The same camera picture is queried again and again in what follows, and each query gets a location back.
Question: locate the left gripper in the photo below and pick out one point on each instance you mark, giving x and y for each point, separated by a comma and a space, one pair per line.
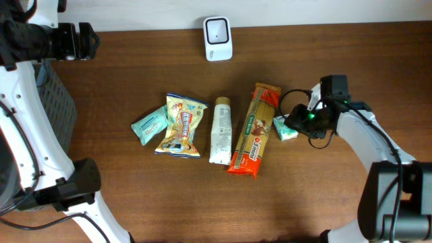
68, 31

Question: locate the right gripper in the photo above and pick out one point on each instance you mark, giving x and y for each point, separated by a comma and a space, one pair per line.
295, 121

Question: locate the small teal tissue pack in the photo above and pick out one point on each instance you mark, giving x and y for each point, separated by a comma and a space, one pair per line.
284, 132

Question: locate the orange spaghetti pack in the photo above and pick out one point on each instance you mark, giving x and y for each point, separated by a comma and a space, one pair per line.
254, 135

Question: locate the white tube with tan cap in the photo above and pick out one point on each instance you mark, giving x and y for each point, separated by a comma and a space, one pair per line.
221, 133

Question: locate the teal wipes pack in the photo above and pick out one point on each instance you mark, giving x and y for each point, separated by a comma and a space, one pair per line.
151, 125

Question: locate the yellow snack bag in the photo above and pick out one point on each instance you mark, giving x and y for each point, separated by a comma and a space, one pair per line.
184, 115

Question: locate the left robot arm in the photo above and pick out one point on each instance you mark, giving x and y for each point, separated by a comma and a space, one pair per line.
38, 171

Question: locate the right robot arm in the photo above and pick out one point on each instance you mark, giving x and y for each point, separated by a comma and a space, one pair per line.
395, 205

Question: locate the white barcode scanner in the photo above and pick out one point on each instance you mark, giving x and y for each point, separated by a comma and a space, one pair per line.
218, 38

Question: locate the grey plastic basket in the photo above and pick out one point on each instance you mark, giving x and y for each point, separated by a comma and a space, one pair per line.
59, 108

